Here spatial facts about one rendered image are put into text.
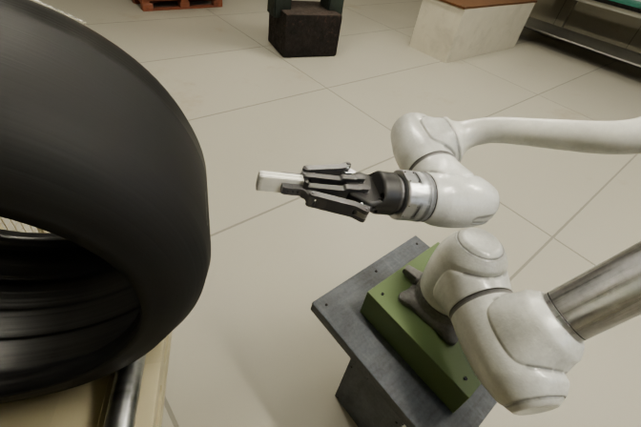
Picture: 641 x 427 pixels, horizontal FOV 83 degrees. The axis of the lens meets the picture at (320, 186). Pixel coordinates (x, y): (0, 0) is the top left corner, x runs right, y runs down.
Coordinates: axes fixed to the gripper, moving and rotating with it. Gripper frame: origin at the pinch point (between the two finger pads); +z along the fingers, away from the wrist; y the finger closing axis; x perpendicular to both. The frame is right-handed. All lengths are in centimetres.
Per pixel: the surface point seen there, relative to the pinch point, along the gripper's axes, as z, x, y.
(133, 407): 18.4, 35.8, 17.6
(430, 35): -269, 60, -415
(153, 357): 16.7, 40.4, 7.5
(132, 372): 19.4, 35.2, 12.2
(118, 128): 20.5, -11.1, 7.3
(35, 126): 26.0, -13.1, 11.6
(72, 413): 29, 48, 13
